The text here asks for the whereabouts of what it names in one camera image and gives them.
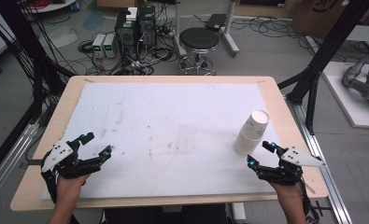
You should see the person's left hand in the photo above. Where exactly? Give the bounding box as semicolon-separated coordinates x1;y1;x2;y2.
54;173;92;205

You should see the flat black box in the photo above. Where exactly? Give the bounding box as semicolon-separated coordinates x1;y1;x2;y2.
205;13;229;33

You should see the aluminium floor rail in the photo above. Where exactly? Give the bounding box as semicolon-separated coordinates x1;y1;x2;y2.
0;121;40;208
285;95;354;224

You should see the white foam mat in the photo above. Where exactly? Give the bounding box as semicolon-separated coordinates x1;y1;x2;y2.
40;82;291;201

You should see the black computer tower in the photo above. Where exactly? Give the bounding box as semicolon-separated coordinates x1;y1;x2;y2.
114;10;140;63
137;5;158;49

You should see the white floor platform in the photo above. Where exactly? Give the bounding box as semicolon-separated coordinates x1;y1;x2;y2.
321;61;369;129

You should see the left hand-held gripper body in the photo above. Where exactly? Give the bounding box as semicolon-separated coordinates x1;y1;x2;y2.
41;138;102;180

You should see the stack of nested white cups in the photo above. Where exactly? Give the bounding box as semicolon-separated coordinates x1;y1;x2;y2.
234;126;264;157

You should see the person's dark clothing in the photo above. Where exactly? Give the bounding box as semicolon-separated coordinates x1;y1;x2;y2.
103;203;229;224

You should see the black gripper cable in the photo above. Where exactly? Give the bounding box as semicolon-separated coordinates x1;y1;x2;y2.
297;174;321;224
41;169;59;205

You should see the white bench power supply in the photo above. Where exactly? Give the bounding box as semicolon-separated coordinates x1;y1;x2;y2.
91;33;107;59
103;33;118;59

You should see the white table leg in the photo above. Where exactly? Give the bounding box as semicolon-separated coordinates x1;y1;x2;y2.
231;202;248;224

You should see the black metal frame post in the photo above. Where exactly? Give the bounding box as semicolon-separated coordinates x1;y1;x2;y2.
0;0;68;106
277;0;369;135

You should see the black round stool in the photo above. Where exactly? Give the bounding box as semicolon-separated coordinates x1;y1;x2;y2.
177;27;220;77

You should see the tangle of floor cables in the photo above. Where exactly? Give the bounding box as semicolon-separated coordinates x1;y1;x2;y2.
78;29;180;77

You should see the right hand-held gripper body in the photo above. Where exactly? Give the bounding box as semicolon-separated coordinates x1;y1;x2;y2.
256;146;327;187

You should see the white round table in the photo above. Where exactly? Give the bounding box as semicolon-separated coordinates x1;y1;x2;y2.
21;0;78;14

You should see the brown cardboard box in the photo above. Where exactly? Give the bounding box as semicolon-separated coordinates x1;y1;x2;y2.
291;0;369;39

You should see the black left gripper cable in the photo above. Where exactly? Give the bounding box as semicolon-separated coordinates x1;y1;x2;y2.
41;169;59;205

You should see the person's right hand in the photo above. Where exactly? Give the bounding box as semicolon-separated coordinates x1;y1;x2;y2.
269;180;305;203

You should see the small white box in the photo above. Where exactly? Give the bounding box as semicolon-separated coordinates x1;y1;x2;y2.
125;7;139;22

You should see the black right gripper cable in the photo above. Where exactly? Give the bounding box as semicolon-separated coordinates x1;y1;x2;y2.
297;174;321;224

